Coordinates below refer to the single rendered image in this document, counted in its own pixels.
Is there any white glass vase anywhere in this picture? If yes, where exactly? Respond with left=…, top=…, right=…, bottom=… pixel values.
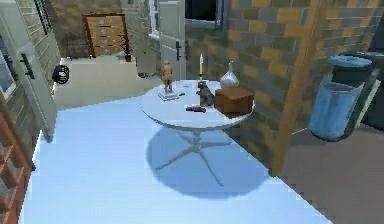
left=219, top=60, right=240, bottom=89

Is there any white candle on holder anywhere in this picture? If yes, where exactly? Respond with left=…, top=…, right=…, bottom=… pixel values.
left=198, top=53, right=205, bottom=81

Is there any grey room door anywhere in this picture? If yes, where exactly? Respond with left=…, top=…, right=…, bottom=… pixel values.
left=0, top=0, right=59, bottom=143

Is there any grey dog figurine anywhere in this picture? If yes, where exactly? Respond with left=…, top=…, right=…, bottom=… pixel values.
left=195, top=80, right=216, bottom=108

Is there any round white pedestal table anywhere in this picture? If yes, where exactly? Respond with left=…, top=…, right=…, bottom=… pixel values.
left=139, top=79, right=256, bottom=188

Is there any small red flat object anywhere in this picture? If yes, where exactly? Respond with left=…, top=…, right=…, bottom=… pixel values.
left=185, top=105, right=207, bottom=114

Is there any dark lidded bin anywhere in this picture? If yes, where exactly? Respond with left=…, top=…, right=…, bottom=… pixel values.
left=327, top=51, right=384, bottom=132

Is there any white room door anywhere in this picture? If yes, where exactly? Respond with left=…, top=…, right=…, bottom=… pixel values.
left=158, top=0, right=187, bottom=82

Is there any tan human statuette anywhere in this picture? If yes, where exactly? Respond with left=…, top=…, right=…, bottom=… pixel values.
left=158, top=60, right=180, bottom=102

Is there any dark window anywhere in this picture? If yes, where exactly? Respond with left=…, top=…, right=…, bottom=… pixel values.
left=185, top=0, right=228, bottom=30

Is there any red wooden shelf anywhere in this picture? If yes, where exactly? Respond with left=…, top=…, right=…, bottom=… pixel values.
left=0, top=105, right=34, bottom=224

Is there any black round object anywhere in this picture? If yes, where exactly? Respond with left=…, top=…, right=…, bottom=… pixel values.
left=52, top=64, right=71, bottom=85

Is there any brown chest of drawers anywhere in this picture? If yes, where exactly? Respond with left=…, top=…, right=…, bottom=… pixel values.
left=82, top=12, right=132, bottom=63

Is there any brown carton box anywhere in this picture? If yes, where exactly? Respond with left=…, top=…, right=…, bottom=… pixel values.
left=214, top=86, right=255, bottom=115

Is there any blue trash bin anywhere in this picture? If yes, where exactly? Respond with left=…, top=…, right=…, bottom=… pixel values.
left=308, top=80, right=365, bottom=142

